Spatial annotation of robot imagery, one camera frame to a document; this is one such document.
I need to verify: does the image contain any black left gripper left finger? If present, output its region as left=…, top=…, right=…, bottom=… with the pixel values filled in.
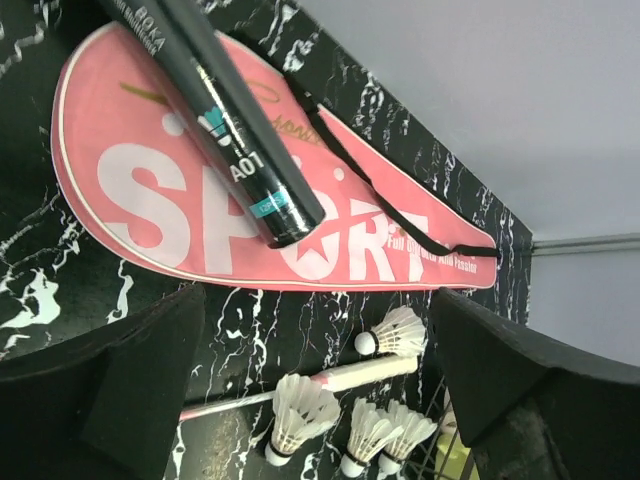
left=1, top=285, right=206, bottom=479

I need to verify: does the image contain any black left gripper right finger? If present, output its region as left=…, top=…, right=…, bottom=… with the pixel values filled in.
left=429, top=288, right=639, bottom=479

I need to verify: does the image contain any white shuttlecock large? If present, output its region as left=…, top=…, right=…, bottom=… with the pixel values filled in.
left=265, top=374, right=341, bottom=467

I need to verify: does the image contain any black shuttlecock tube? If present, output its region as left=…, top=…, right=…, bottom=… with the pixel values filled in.
left=101, top=1, right=325, bottom=249

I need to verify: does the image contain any yellow-green mug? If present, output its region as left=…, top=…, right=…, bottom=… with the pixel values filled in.
left=434, top=433, right=470, bottom=479

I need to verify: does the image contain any pink racket white grip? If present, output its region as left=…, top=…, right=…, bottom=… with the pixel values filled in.
left=179, top=355, right=418, bottom=421

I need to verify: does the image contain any pink racket bag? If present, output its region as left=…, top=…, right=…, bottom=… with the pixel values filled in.
left=51, top=23, right=498, bottom=291

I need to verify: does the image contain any black wire rack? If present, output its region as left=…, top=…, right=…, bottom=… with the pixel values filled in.
left=396, top=377, right=479, bottom=479

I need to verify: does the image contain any white shuttlecock by handle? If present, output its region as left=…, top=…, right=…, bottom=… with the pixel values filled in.
left=354, top=306, right=426, bottom=357

